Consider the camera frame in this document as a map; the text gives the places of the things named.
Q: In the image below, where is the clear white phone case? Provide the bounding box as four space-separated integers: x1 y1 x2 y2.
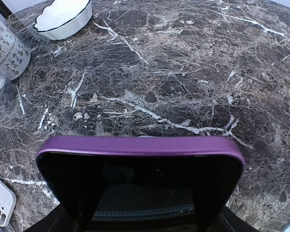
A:
0 180 16 227

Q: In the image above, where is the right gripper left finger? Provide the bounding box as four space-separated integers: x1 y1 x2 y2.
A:
24 204 81 232

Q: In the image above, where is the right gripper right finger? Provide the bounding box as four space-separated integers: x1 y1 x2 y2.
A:
204 206 258 232

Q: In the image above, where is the purple phone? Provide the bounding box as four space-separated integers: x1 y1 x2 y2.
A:
36 136 245 232

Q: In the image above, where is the white scalloped bowl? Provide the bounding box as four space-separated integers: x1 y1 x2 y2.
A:
34 0 93 41

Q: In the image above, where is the floral white mug yellow inside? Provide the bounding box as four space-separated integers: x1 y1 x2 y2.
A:
0 21 31 90

